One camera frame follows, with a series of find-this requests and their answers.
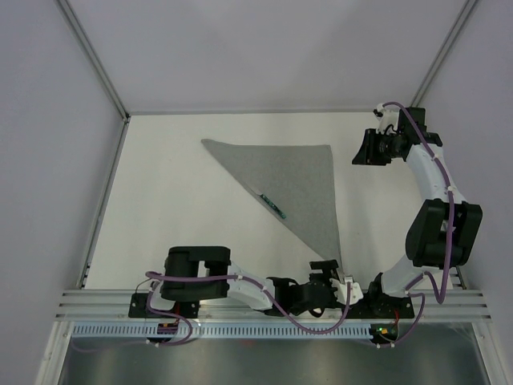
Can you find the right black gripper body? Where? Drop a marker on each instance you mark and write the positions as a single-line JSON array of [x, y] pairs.
[[385, 148]]

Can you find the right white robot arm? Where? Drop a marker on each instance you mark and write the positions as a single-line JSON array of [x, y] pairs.
[[444, 230]]

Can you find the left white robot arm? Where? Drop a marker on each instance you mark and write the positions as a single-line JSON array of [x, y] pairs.
[[197, 273]]

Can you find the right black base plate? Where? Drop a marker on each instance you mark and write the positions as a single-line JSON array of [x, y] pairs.
[[382, 307]]

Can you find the aluminium frame post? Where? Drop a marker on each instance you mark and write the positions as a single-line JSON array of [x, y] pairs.
[[448, 44], [77, 29]]

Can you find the left aluminium frame post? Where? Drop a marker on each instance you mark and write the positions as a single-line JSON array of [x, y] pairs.
[[77, 29]]

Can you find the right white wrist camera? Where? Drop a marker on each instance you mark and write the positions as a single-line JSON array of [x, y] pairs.
[[387, 119]]

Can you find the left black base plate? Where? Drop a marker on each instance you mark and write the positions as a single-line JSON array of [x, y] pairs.
[[138, 307]]

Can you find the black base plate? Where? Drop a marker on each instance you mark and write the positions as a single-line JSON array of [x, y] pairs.
[[382, 307], [138, 307]]

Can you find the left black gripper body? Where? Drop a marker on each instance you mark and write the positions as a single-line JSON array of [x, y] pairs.
[[333, 303]]

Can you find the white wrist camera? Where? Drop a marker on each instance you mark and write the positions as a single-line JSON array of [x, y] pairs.
[[347, 291], [387, 119]]

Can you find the right aluminium frame post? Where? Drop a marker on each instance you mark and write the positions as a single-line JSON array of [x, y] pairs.
[[448, 44]]

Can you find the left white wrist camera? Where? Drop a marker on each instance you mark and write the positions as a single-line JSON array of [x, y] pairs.
[[347, 291]]

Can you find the grey cloth napkin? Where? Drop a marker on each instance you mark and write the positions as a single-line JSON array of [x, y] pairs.
[[299, 179]]

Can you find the white slotted cable duct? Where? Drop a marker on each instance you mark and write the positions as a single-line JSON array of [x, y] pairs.
[[207, 330]]

